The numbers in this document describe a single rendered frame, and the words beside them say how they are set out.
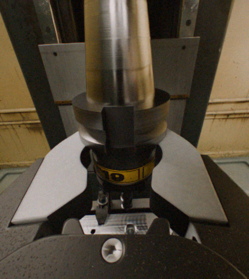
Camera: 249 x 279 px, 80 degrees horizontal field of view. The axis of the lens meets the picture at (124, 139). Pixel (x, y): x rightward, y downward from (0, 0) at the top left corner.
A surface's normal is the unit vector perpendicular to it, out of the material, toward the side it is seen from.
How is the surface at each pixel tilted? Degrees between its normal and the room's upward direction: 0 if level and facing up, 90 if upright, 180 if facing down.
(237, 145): 90
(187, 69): 90
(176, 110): 91
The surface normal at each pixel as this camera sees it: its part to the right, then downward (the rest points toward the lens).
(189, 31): 0.03, 0.52
